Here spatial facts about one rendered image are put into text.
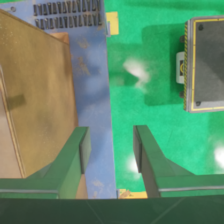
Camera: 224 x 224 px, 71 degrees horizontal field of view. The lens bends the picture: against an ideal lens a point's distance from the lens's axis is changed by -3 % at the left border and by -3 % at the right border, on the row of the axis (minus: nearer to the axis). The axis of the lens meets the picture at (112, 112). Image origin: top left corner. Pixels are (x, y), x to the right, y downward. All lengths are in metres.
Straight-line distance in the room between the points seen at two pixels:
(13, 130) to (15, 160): 0.07
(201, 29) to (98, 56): 0.80
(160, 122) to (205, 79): 0.59
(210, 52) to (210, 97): 0.33
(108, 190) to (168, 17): 1.48
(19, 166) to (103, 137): 0.65
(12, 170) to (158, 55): 1.42
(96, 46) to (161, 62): 0.83
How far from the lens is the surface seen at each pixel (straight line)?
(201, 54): 1.38
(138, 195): 2.12
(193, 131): 1.85
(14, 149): 0.42
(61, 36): 0.94
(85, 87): 0.92
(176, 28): 1.67
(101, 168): 1.10
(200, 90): 1.39
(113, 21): 1.59
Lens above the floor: 1.54
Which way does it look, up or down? 75 degrees down
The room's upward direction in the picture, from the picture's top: 177 degrees counter-clockwise
